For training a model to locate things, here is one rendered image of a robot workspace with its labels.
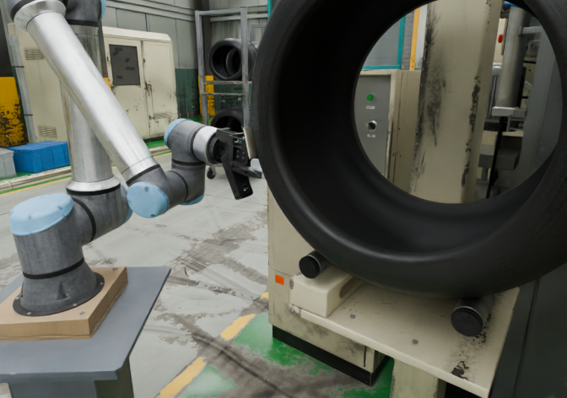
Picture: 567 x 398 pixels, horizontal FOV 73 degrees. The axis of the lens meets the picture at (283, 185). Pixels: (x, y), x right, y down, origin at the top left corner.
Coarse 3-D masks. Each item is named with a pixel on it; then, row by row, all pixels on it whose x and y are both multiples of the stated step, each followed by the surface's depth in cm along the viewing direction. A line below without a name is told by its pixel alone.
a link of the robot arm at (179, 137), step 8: (176, 120) 101; (184, 120) 100; (168, 128) 99; (176, 128) 98; (184, 128) 97; (192, 128) 96; (200, 128) 95; (168, 136) 99; (176, 136) 97; (184, 136) 96; (192, 136) 94; (168, 144) 101; (176, 144) 98; (184, 144) 96; (192, 144) 94; (176, 152) 98; (184, 152) 98; (192, 152) 95; (184, 160) 99; (192, 160) 99; (200, 160) 100
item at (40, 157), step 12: (36, 144) 528; (48, 144) 526; (60, 144) 531; (0, 156) 473; (12, 156) 485; (24, 156) 500; (36, 156) 500; (48, 156) 517; (60, 156) 536; (0, 168) 476; (12, 168) 487; (24, 168) 506; (36, 168) 501; (48, 168) 519
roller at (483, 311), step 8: (488, 296) 61; (456, 304) 60; (464, 304) 58; (472, 304) 58; (480, 304) 58; (488, 304) 59; (456, 312) 57; (464, 312) 56; (472, 312) 56; (480, 312) 57; (488, 312) 58; (456, 320) 57; (464, 320) 57; (472, 320) 56; (480, 320) 56; (456, 328) 58; (464, 328) 57; (472, 328) 56; (480, 328) 56
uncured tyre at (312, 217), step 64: (320, 0) 58; (384, 0) 78; (512, 0) 66; (256, 64) 67; (320, 64) 87; (256, 128) 70; (320, 128) 91; (320, 192) 85; (384, 192) 88; (512, 192) 73; (384, 256) 59; (448, 256) 53; (512, 256) 49
